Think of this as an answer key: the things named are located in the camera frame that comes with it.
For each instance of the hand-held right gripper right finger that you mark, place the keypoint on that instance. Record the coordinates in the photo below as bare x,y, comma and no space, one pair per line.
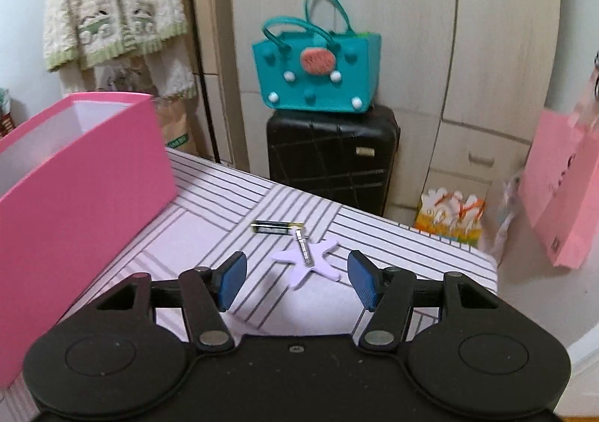
362,281

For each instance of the black hard suitcase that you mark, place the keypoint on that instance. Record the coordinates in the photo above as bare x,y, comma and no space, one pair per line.
327,160

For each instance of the striped tablecloth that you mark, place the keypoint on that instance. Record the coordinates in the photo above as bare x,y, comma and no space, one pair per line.
210,197

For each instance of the teal felt handbag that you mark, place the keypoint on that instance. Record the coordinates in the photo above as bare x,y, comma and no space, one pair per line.
290,90

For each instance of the silver nail clipper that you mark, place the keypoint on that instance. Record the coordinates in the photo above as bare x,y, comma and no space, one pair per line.
304,250

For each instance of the clear plastic bag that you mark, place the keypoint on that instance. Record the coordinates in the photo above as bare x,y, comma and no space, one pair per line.
507,216

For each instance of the colourful gift bag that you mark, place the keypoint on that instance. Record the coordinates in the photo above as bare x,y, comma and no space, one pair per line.
449,221

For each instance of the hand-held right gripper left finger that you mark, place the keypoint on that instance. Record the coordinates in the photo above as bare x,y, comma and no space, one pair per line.
232,281

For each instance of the black and gold battery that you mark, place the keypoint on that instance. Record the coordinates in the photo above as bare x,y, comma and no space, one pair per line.
274,228

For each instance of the red and green packet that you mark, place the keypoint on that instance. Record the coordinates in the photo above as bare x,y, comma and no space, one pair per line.
4,115

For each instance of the pink tote bag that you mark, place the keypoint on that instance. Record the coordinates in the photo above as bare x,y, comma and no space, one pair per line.
561,183

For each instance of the beige wooden wardrobe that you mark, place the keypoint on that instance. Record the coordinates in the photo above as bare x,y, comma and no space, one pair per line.
421,29

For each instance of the pink cardboard box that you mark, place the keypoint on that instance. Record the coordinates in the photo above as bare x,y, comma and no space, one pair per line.
93,197

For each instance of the white door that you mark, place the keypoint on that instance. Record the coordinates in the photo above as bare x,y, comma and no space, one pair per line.
538,309

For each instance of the purple starfish hair clip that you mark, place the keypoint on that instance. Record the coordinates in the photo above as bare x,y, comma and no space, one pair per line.
299,274

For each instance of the black clothes rack pole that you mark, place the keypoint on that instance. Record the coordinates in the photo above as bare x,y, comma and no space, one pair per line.
203,76

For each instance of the brown paper bag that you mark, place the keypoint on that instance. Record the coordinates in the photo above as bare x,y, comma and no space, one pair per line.
175,127

